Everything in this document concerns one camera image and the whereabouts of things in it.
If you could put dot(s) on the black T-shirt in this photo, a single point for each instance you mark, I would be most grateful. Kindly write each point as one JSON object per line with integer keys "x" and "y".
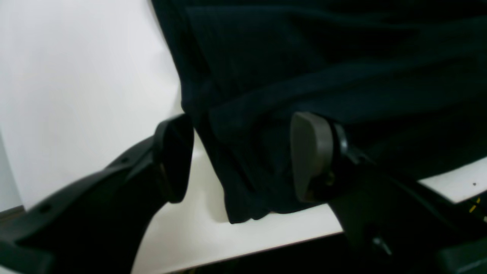
{"x": 405, "y": 78}

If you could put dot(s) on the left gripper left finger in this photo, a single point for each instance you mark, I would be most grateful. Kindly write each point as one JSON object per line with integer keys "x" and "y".
{"x": 96, "y": 224}

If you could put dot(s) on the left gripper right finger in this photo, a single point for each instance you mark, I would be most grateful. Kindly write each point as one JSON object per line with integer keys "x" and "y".
{"x": 395, "y": 224}

